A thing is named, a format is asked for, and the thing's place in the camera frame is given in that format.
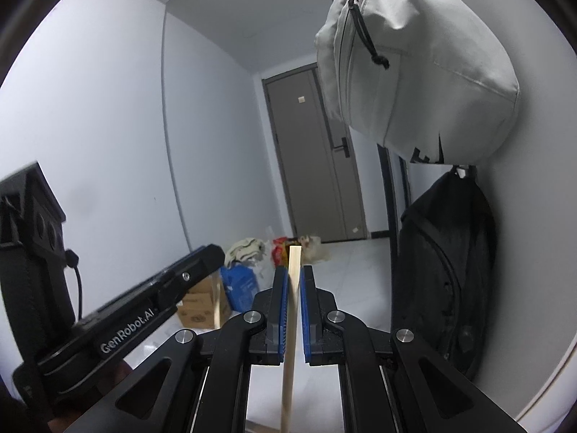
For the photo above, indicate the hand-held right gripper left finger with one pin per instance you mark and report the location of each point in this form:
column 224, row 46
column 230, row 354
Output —
column 281, row 311

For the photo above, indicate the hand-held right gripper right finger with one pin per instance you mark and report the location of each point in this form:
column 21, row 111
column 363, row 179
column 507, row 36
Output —
column 306, row 315

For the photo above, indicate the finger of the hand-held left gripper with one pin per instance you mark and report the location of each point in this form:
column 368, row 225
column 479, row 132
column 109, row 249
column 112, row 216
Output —
column 205, row 261

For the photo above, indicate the wooden chopstick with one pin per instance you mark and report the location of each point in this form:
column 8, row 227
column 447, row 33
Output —
column 288, row 392
column 217, row 302

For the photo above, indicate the person's left hand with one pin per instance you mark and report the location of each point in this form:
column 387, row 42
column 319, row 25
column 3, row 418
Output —
column 118, row 372

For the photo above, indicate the cream cloth bag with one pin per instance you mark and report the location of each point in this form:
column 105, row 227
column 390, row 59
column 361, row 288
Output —
column 243, row 250

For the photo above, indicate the blue cardboard box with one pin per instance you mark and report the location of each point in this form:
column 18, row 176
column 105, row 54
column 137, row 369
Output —
column 241, row 286

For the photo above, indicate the brown cardboard box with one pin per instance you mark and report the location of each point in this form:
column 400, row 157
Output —
column 198, row 311

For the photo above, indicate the beige plastic bag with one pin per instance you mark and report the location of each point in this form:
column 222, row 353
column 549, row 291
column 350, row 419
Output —
column 313, row 250

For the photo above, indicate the grey door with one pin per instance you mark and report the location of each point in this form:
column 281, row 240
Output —
column 311, row 167

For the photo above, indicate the black backpack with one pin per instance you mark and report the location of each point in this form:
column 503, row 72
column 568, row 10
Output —
column 441, row 270

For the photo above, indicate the grey backpack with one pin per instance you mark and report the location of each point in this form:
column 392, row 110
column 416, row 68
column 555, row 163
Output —
column 428, row 76

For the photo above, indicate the black sliding door frame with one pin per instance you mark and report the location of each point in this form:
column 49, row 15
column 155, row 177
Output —
column 384, row 189

